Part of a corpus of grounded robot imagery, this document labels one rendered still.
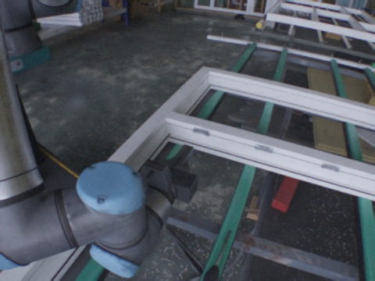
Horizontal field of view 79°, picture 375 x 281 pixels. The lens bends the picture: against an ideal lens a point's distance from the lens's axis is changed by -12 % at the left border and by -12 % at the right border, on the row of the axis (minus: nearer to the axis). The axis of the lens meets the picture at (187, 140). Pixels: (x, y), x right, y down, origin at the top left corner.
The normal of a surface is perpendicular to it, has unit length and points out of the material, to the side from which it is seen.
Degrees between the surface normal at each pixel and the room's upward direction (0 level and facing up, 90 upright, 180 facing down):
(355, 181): 90
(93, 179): 5
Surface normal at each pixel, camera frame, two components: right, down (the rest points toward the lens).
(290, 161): -0.39, 0.55
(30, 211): 0.84, -0.10
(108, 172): 0.11, -0.81
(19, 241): 0.41, 0.04
